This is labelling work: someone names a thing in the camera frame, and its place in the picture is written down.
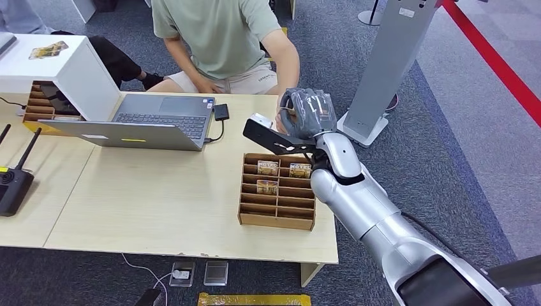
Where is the grey laptop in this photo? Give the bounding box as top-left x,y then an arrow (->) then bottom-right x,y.
36,93 -> 216,152

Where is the stanchion with round base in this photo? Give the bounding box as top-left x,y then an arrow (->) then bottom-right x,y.
357,0 -> 384,27

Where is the yellow floor tape strip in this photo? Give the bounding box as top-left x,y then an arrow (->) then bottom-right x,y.
197,292 -> 313,306

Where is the person's left hand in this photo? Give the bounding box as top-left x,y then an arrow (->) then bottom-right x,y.
274,93 -> 293,135

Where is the wooden table leg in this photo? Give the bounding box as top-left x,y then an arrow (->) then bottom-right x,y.
300,262 -> 326,288

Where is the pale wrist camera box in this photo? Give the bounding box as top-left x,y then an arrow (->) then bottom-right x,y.
249,112 -> 274,129

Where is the white cabinet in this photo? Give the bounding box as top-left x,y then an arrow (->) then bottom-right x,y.
70,0 -> 98,24

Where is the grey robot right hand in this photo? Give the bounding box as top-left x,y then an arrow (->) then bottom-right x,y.
278,87 -> 338,141

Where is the red barrier belt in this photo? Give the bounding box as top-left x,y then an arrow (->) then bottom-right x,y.
439,0 -> 541,128

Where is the black adapter cable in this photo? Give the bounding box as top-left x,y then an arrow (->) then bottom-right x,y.
203,120 -> 225,145

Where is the black power adapter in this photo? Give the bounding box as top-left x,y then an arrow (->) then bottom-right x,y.
134,288 -> 163,306

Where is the wooden slotted card holder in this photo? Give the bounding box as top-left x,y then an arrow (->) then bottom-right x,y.
237,152 -> 317,232

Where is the grey kiosk stand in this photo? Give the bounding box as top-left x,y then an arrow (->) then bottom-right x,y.
336,0 -> 443,149

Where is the floor socket box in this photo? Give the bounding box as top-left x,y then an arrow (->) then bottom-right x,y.
203,259 -> 230,288

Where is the person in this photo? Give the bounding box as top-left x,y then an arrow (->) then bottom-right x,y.
0,0 -> 165,91
145,0 -> 301,135

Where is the wooden card holder with black item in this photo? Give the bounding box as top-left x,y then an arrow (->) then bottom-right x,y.
22,81 -> 85,128

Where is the white floor cable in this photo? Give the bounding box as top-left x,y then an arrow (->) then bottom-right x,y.
121,253 -> 175,306

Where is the floor socket with plug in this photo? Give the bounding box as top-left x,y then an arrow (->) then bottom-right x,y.
168,260 -> 196,288

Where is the black router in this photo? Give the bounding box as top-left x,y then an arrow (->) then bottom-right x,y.
0,166 -> 35,218

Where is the grey flat device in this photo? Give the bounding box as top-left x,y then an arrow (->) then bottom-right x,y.
0,33 -> 17,58

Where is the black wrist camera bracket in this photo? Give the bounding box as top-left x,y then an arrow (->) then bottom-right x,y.
242,118 -> 318,156

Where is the black flat item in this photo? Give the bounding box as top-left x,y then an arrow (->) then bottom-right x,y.
40,84 -> 80,116

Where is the black usb adapter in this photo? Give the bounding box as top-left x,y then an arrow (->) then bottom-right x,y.
212,103 -> 230,122

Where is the thin black cable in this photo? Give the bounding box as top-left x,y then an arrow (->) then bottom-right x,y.
0,97 -> 26,117

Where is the yellow flat board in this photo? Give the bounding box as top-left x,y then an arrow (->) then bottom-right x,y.
22,121 -> 65,137

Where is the dark stanchion pole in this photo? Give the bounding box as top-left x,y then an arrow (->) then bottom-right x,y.
485,254 -> 541,291

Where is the white box riser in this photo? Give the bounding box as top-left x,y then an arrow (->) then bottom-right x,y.
0,33 -> 122,123

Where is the person's right hand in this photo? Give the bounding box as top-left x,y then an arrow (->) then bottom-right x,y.
191,76 -> 223,95

